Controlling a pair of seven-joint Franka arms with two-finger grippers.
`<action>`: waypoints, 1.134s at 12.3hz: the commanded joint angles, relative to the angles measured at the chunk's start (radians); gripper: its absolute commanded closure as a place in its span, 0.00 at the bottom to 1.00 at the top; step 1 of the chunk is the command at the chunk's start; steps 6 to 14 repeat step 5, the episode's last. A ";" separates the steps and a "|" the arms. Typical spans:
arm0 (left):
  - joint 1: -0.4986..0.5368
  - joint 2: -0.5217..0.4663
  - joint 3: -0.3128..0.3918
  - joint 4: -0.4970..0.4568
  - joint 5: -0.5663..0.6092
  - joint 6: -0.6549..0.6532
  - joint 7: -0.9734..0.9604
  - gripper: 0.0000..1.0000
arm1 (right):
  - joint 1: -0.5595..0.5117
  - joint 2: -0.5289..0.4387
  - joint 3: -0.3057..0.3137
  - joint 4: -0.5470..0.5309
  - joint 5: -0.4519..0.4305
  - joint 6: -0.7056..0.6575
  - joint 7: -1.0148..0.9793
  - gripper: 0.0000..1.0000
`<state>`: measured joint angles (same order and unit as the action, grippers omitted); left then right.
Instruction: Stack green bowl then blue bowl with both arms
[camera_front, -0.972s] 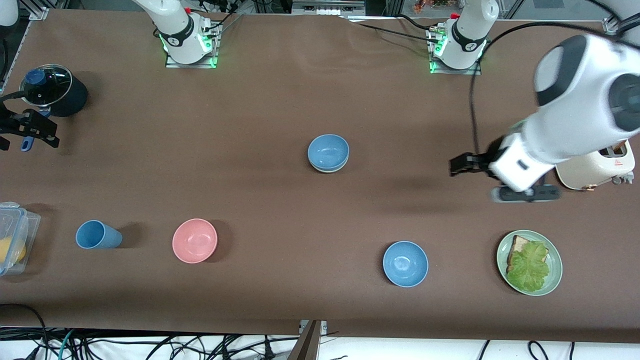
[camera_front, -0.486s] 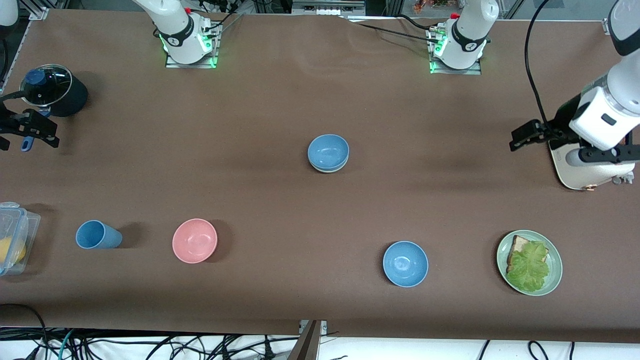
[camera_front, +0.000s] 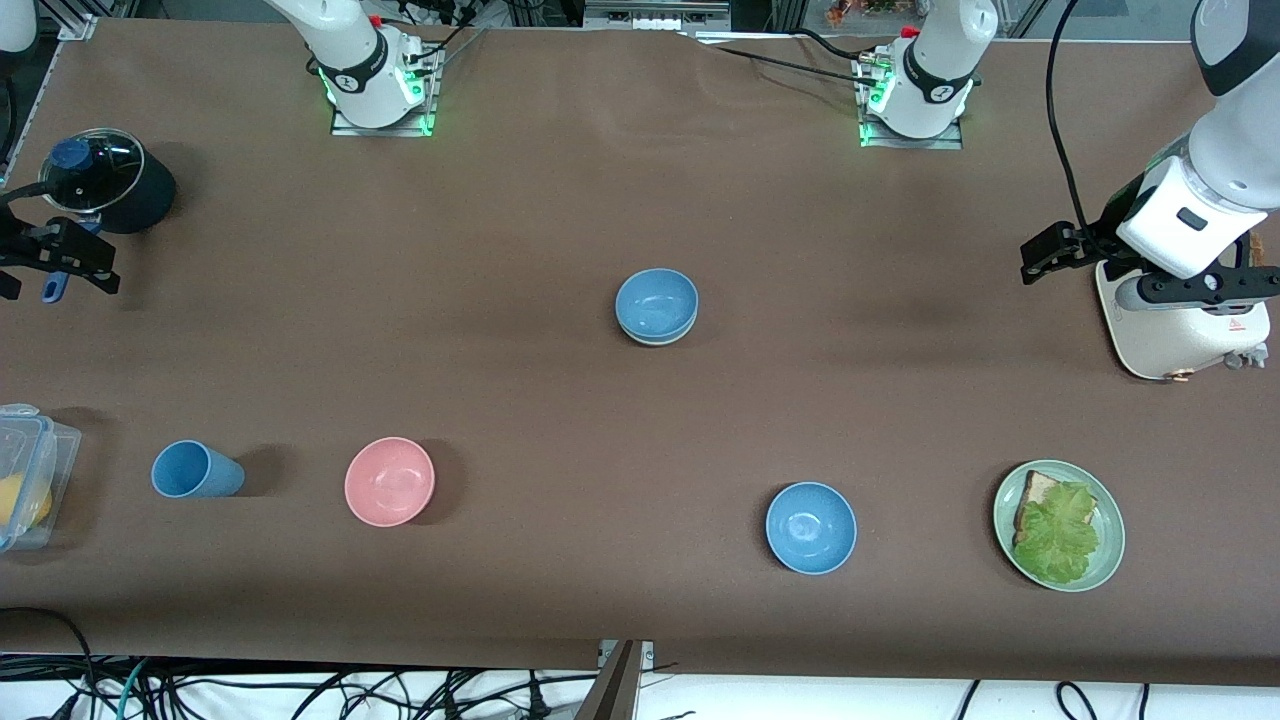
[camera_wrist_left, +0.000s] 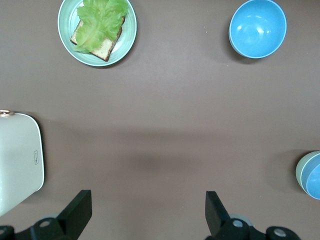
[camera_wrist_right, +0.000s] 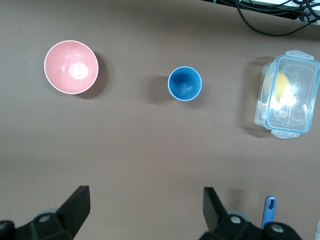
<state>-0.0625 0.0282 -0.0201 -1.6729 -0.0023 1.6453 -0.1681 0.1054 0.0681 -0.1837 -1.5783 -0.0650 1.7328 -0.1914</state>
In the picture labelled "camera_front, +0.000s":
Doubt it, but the teal cable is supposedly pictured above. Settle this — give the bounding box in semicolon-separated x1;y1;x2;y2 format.
118;657;153;720

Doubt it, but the white bread slice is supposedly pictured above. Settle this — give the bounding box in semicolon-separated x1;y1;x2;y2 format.
1013;471;1099;546

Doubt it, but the yellow fruit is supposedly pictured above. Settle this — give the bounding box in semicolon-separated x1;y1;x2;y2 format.
0;474;53;531

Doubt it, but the grey metal box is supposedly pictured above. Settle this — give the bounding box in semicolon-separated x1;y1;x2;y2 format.
583;0;733;33

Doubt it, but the bread with lettuce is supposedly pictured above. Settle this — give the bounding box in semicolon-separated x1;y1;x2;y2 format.
1012;482;1101;585

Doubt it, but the blue bowl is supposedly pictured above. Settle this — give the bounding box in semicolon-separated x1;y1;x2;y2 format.
765;482;858;576
614;268;700;341

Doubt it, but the glass lid blue knob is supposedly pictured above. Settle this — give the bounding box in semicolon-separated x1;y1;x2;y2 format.
38;128;147;213

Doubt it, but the blue cup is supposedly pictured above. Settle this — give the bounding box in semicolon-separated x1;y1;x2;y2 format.
151;440;246;499

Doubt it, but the pale green plate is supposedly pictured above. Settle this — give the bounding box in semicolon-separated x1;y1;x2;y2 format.
993;460;1127;593

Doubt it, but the clear plastic container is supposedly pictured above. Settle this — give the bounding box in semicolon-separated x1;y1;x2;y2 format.
0;403;83;553

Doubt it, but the cream white toaster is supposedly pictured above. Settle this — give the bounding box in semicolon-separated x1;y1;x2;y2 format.
1095;235;1272;382

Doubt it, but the pink bowl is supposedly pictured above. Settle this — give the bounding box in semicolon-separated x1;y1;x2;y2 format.
344;437;437;528

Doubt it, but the dark saucepan blue handle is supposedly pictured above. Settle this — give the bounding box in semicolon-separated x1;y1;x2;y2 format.
42;135;178;304

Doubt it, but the pale green bowl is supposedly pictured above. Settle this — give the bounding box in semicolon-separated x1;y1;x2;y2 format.
618;320;697;348

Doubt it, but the dark angled post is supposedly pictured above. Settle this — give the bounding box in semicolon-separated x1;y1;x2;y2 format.
575;640;646;720

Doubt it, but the aluminium frame profile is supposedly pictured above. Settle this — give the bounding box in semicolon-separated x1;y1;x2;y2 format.
55;0;101;41

